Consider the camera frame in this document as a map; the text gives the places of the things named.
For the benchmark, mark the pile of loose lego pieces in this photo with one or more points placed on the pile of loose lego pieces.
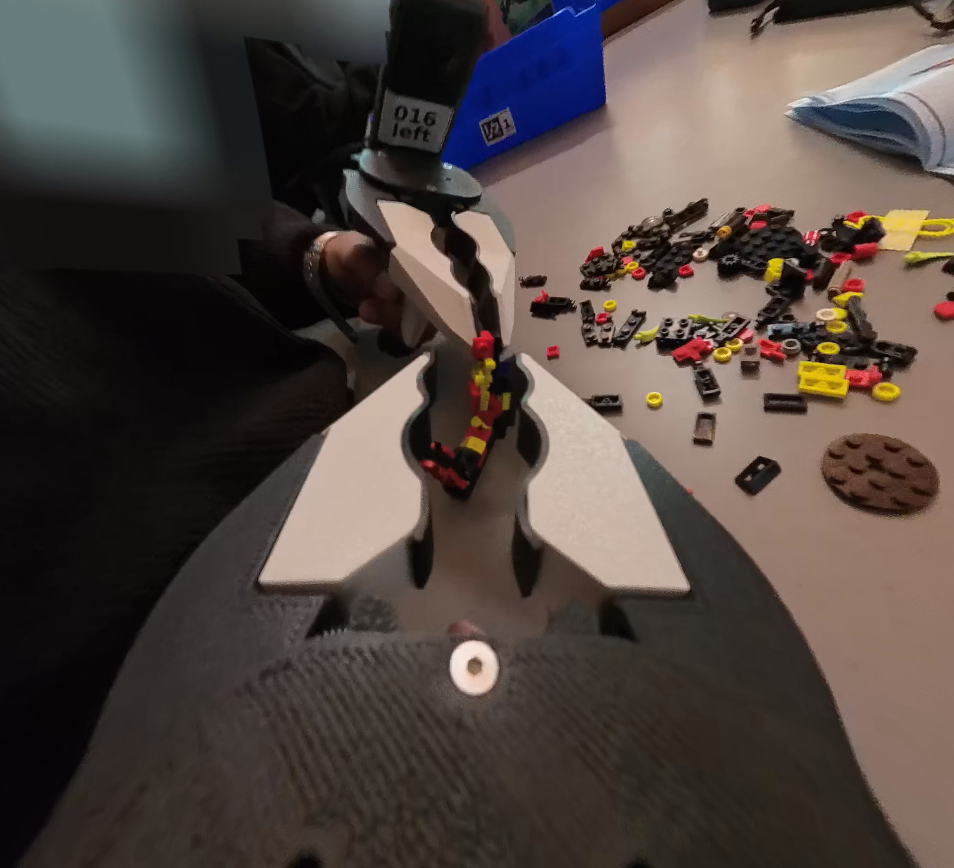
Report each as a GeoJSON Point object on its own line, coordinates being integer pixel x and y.
{"type": "Point", "coordinates": [768, 249]}

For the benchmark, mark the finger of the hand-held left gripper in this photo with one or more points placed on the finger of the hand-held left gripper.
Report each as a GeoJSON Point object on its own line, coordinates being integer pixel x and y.
{"type": "Point", "coordinates": [425, 272]}
{"type": "Point", "coordinates": [496, 257]}

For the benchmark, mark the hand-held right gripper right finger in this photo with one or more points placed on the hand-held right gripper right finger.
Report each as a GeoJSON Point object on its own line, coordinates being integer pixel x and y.
{"type": "Point", "coordinates": [604, 510]}

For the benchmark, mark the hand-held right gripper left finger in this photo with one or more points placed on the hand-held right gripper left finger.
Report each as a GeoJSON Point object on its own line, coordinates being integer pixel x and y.
{"type": "Point", "coordinates": [358, 503]}

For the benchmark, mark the person's black knit sweater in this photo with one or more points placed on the person's black knit sweater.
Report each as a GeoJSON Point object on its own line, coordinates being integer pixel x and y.
{"type": "Point", "coordinates": [112, 473]}

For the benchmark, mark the person's left hand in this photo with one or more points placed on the person's left hand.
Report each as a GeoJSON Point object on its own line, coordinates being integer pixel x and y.
{"type": "Point", "coordinates": [365, 279]}

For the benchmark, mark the black rectangular lego plate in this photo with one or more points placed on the black rectangular lego plate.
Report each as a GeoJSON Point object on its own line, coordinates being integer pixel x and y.
{"type": "Point", "coordinates": [706, 382]}
{"type": "Point", "coordinates": [785, 402]}

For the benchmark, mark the lego instruction booklet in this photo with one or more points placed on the lego instruction booklet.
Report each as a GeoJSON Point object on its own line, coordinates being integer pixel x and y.
{"type": "Point", "coordinates": [894, 108]}

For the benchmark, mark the black round lego plate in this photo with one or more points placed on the black round lego plate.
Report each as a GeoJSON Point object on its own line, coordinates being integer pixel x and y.
{"type": "Point", "coordinates": [879, 473]}

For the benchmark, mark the black lego clip plate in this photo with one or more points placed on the black lego clip plate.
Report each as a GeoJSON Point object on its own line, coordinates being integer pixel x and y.
{"type": "Point", "coordinates": [605, 402]}

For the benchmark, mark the small black red yellow lego assembly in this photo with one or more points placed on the small black red yellow lego assembly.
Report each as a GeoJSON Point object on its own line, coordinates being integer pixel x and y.
{"type": "Point", "coordinates": [483, 345]}

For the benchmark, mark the person's left forearm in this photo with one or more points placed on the person's left forearm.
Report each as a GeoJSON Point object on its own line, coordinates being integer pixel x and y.
{"type": "Point", "coordinates": [283, 272]}

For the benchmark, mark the long black red yellow lego model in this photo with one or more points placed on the long black red yellow lego model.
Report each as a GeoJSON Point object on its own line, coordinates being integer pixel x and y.
{"type": "Point", "coordinates": [469, 439]}

